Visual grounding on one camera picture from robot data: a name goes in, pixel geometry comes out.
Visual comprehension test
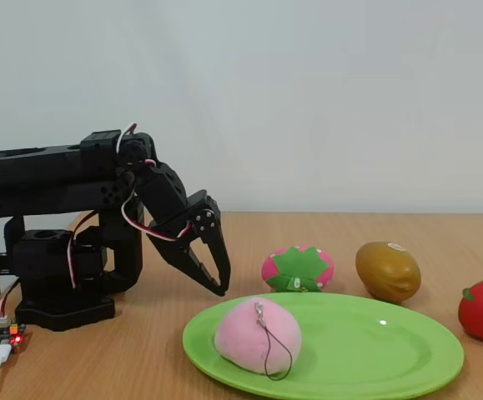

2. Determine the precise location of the brown toy kiwi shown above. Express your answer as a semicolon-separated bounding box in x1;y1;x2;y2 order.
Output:
355;240;422;304

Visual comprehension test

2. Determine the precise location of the green oval plate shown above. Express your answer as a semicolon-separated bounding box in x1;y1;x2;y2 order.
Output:
182;291;465;400

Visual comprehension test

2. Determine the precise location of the pink plush strawberry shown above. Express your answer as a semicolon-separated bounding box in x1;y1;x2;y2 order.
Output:
260;245;336;294

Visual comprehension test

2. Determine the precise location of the pink plush peach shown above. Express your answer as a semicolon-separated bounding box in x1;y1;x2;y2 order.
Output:
214;296;304;381

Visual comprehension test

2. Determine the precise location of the three-wire servo cable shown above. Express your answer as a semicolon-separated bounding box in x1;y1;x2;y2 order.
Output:
0;277;22;330

